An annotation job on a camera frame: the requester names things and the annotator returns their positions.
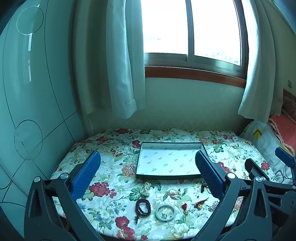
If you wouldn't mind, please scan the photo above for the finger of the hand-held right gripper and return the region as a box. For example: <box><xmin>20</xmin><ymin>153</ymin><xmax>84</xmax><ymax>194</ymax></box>
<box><xmin>275</xmin><ymin>146</ymin><xmax>296</xmax><ymax>168</ymax></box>
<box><xmin>245</xmin><ymin>158</ymin><xmax>270</xmax><ymax>181</ymax></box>

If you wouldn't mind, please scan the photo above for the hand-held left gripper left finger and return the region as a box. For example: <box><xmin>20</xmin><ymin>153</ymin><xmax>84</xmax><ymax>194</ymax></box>
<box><xmin>24</xmin><ymin>150</ymin><xmax>105</xmax><ymax>241</ymax></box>

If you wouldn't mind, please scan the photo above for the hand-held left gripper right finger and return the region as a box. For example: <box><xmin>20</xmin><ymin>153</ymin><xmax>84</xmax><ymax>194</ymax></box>
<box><xmin>195</xmin><ymin>150</ymin><xmax>277</xmax><ymax>241</ymax></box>

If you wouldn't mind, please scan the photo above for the red cord gold pendant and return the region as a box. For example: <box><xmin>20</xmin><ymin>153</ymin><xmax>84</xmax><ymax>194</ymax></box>
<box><xmin>194</xmin><ymin>197</ymin><xmax>209</xmax><ymax>209</ymax></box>

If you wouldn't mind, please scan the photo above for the green box with white lining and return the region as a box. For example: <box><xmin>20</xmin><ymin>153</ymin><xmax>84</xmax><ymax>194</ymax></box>
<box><xmin>135</xmin><ymin>142</ymin><xmax>208</xmax><ymax>180</ymax></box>

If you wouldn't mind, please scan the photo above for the dark red bead bracelet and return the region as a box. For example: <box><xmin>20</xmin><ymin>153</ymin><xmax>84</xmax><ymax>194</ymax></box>
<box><xmin>134</xmin><ymin>199</ymin><xmax>152</xmax><ymax>224</ymax></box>

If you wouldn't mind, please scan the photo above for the white jade bangle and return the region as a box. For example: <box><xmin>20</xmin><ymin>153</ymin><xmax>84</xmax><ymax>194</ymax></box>
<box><xmin>155</xmin><ymin>204</ymin><xmax>175</xmax><ymax>220</ymax></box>

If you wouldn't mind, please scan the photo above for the white pillow with yellow print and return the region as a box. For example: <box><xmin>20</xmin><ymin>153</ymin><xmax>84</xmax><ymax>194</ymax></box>
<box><xmin>239</xmin><ymin>119</ymin><xmax>289</xmax><ymax>183</ymax></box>

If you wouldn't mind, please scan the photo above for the pink blanket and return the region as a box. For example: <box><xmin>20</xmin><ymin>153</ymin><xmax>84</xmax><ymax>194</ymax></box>
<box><xmin>268</xmin><ymin>113</ymin><xmax>296</xmax><ymax>153</ymax></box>

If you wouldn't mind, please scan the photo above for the floral tablecloth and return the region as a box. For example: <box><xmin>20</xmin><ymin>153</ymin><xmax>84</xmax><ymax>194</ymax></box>
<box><xmin>50</xmin><ymin>128</ymin><xmax>281</xmax><ymax>241</ymax></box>

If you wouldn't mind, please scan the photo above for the brown cushion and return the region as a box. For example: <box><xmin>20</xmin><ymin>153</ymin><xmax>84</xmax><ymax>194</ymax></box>
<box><xmin>282</xmin><ymin>89</ymin><xmax>296</xmax><ymax>116</ymax></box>

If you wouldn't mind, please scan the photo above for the pale curtain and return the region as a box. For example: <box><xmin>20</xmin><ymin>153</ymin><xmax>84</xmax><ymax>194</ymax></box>
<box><xmin>72</xmin><ymin>0</ymin><xmax>147</xmax><ymax>120</ymax></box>
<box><xmin>238</xmin><ymin>0</ymin><xmax>296</xmax><ymax>123</ymax></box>

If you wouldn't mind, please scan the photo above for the wooden window sill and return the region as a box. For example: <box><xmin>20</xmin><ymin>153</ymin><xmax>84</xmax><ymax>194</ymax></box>
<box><xmin>145</xmin><ymin>67</ymin><xmax>247</xmax><ymax>88</ymax></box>

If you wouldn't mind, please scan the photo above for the sliding window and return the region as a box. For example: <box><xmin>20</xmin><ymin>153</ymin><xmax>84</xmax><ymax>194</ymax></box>
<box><xmin>125</xmin><ymin>0</ymin><xmax>249</xmax><ymax>77</ymax></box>

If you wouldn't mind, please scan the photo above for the black cable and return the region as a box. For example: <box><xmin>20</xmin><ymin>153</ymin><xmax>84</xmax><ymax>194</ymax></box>
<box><xmin>274</xmin><ymin>170</ymin><xmax>291</xmax><ymax>181</ymax></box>

